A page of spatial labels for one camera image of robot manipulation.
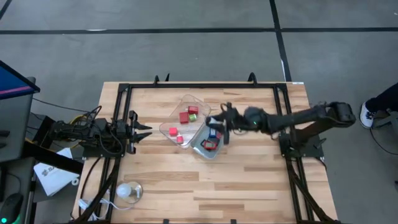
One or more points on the black chair base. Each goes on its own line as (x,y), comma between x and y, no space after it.
(392,118)

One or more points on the small green block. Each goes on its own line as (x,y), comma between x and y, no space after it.
(193,118)

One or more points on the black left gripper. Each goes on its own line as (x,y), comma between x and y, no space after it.
(119,133)

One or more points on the pink cube wall charger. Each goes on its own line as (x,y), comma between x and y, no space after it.
(173,131)

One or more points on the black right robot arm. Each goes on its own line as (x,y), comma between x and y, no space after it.
(295,118)

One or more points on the black aluminium table frame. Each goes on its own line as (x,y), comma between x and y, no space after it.
(199,85)

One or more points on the white tape roll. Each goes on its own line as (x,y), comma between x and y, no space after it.
(75,180)

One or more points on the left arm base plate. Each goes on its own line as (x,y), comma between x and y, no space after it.
(102,153)

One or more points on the clear plastic bin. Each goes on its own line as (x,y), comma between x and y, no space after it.
(169,124)

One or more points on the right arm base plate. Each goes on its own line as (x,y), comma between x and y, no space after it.
(314,151)

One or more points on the small blue digital meter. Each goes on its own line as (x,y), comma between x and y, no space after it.
(212,133)

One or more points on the small red digital meter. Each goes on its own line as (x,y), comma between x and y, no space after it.
(210,145)

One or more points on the pink red plug adapter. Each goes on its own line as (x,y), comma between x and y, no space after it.
(180,139)

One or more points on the white paper sheet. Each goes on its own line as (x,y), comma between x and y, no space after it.
(53,179)

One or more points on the white bulb wooden lamp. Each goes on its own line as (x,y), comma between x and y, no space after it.
(124,190)

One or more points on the small red plug adapter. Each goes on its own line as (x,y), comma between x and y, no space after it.
(193,110)

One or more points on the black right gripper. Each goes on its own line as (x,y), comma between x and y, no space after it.
(248,116)

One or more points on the computer monitor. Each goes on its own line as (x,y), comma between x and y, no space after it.
(12,82)

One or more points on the person's leg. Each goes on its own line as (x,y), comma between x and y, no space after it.
(385,99)

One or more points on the black computer mouse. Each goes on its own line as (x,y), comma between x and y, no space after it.
(11,207)

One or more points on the black rectangular gadget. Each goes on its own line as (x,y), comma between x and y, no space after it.
(202,143)

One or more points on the person's shoe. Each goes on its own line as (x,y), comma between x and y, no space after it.
(366,116)

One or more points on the red box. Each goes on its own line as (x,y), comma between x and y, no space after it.
(183,118)

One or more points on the grey cabinet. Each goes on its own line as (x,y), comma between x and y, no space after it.
(15,124)

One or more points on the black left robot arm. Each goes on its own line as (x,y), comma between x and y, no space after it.
(77,133)

